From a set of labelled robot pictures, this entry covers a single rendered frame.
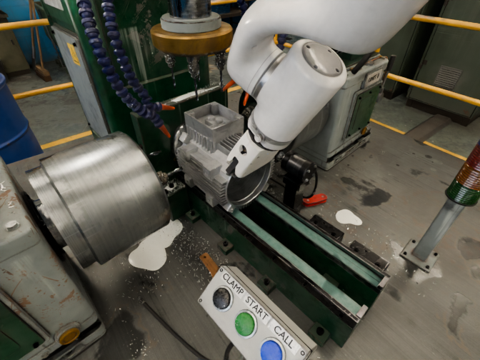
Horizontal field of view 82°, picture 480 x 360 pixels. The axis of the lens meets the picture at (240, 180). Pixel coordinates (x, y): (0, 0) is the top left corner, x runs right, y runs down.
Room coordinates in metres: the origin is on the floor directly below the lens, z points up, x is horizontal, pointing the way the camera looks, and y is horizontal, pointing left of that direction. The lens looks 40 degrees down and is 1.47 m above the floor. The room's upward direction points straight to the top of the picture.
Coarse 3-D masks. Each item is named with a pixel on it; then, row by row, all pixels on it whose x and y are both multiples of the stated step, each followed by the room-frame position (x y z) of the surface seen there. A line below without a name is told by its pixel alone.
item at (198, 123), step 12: (204, 108) 0.69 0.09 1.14; (216, 108) 0.70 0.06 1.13; (192, 120) 0.63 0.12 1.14; (204, 120) 0.65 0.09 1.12; (216, 120) 0.63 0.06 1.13; (228, 120) 0.67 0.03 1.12; (240, 120) 0.62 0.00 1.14; (192, 132) 0.63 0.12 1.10; (204, 132) 0.59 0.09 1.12; (216, 132) 0.58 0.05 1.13; (228, 132) 0.60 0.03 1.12; (240, 132) 0.63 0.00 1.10; (204, 144) 0.59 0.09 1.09; (216, 144) 0.57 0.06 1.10
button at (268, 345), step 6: (264, 342) 0.14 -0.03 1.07; (270, 342) 0.14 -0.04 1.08; (276, 342) 0.14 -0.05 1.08; (264, 348) 0.14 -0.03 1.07; (270, 348) 0.13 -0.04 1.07; (276, 348) 0.13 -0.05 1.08; (264, 354) 0.13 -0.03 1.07; (270, 354) 0.13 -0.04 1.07; (276, 354) 0.13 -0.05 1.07; (282, 354) 0.13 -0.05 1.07
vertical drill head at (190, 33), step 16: (176, 0) 0.64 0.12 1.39; (192, 0) 0.64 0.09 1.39; (208, 0) 0.67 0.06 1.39; (176, 16) 0.65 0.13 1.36; (192, 16) 0.64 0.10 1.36; (208, 16) 0.66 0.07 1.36; (160, 32) 0.63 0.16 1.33; (176, 32) 0.63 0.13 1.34; (192, 32) 0.62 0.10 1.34; (208, 32) 0.63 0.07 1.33; (224, 32) 0.64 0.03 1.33; (160, 48) 0.62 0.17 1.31; (176, 48) 0.60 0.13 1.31; (192, 48) 0.60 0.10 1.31; (208, 48) 0.61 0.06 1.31; (224, 48) 0.64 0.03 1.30; (192, 64) 0.62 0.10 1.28; (224, 64) 0.67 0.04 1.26
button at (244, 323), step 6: (246, 312) 0.18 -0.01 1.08; (240, 318) 0.17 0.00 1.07; (246, 318) 0.17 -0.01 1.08; (252, 318) 0.17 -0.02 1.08; (240, 324) 0.17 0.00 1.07; (246, 324) 0.16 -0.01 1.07; (252, 324) 0.16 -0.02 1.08; (240, 330) 0.16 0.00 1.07; (246, 330) 0.16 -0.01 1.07; (252, 330) 0.16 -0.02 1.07
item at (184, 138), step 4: (184, 132) 0.65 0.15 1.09; (180, 136) 0.64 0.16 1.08; (184, 136) 0.63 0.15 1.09; (188, 136) 0.63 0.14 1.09; (180, 140) 0.63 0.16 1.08; (184, 140) 0.63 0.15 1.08; (188, 140) 0.63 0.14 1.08; (224, 164) 0.51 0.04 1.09; (228, 164) 0.51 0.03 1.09; (224, 168) 0.50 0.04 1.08; (224, 172) 0.49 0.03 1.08; (268, 184) 0.59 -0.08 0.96; (264, 188) 0.58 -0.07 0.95; (228, 204) 0.50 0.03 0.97; (224, 208) 0.50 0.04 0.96; (228, 208) 0.49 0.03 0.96; (232, 208) 0.50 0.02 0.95
